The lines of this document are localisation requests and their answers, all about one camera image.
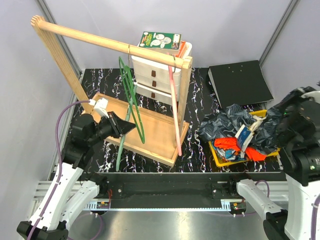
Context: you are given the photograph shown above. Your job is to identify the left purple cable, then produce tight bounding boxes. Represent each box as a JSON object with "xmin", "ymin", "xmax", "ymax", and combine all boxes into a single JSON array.
[{"xmin": 24, "ymin": 99, "xmax": 106, "ymax": 240}]

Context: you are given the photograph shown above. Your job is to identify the dark grey patterned shorts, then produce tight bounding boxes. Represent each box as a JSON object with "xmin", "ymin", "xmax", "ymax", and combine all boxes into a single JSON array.
[{"xmin": 198, "ymin": 88, "xmax": 303, "ymax": 154}]

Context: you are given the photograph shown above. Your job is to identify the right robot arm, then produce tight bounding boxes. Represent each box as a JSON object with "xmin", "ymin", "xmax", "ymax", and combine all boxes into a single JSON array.
[{"xmin": 227, "ymin": 86, "xmax": 320, "ymax": 240}]

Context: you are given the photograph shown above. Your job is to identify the pink hanger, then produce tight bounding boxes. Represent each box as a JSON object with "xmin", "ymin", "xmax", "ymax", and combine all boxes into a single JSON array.
[{"xmin": 168, "ymin": 66, "xmax": 182, "ymax": 156}]

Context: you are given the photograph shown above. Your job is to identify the dark green hanger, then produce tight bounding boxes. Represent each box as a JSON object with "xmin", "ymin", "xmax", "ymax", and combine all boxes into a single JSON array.
[{"xmin": 118, "ymin": 44, "xmax": 146, "ymax": 144}]

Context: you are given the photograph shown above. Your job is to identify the purple cable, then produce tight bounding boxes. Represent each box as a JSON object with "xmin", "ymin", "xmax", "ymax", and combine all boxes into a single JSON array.
[
  {"xmin": 24, "ymin": 99, "xmax": 106, "ymax": 240},
  {"xmin": 253, "ymin": 179, "xmax": 320, "ymax": 240}
]

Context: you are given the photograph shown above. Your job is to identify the white drawer unit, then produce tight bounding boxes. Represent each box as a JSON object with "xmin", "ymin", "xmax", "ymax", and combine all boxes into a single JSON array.
[{"xmin": 130, "ymin": 41, "xmax": 193, "ymax": 105}]

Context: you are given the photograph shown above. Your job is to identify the light green hanger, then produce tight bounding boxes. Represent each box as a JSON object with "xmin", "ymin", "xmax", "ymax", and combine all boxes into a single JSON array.
[{"xmin": 115, "ymin": 84, "xmax": 137, "ymax": 172}]

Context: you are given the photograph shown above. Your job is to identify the wooden clothes rack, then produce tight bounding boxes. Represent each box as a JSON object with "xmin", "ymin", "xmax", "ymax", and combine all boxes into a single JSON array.
[{"xmin": 30, "ymin": 15, "xmax": 193, "ymax": 167}]

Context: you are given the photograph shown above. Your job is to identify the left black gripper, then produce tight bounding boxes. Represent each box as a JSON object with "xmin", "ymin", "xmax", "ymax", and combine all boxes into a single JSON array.
[{"xmin": 88, "ymin": 111, "xmax": 137, "ymax": 146}]

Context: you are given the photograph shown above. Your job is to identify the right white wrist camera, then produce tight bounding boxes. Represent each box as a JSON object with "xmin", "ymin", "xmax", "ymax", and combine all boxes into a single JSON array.
[{"xmin": 301, "ymin": 86, "xmax": 320, "ymax": 104}]

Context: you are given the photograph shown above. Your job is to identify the orange book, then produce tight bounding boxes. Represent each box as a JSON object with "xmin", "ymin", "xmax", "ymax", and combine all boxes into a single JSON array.
[{"xmin": 175, "ymin": 40, "xmax": 187, "ymax": 58}]

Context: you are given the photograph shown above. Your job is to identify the green book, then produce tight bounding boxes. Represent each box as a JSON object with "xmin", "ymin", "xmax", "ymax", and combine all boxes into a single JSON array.
[{"xmin": 137, "ymin": 31, "xmax": 182, "ymax": 55}]

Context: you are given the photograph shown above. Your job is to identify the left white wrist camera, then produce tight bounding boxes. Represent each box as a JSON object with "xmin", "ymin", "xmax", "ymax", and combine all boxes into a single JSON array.
[{"xmin": 89, "ymin": 97, "xmax": 109, "ymax": 118}]

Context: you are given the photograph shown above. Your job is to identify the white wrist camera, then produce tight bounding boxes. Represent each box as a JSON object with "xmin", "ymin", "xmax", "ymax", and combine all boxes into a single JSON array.
[
  {"xmin": 301, "ymin": 86, "xmax": 320, "ymax": 104},
  {"xmin": 89, "ymin": 97, "xmax": 109, "ymax": 118}
]

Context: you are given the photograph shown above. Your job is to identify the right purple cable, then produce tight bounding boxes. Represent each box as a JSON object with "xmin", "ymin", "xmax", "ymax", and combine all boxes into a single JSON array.
[{"xmin": 253, "ymin": 179, "xmax": 320, "ymax": 240}]

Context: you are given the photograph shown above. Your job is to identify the patterned blue orange shorts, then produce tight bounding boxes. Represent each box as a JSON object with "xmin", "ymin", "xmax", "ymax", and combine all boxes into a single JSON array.
[{"xmin": 213, "ymin": 143, "xmax": 247, "ymax": 162}]

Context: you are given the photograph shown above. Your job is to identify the yellow plastic tray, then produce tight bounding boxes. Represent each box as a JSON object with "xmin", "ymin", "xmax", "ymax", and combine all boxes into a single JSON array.
[{"xmin": 208, "ymin": 110, "xmax": 278, "ymax": 167}]

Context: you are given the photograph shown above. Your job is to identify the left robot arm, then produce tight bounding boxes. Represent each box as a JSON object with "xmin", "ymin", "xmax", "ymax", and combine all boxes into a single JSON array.
[{"xmin": 17, "ymin": 111, "xmax": 136, "ymax": 240}]

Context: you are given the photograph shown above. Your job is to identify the black marbled mat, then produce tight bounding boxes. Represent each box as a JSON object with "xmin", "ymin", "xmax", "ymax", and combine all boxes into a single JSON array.
[{"xmin": 80, "ymin": 68, "xmax": 282, "ymax": 173}]

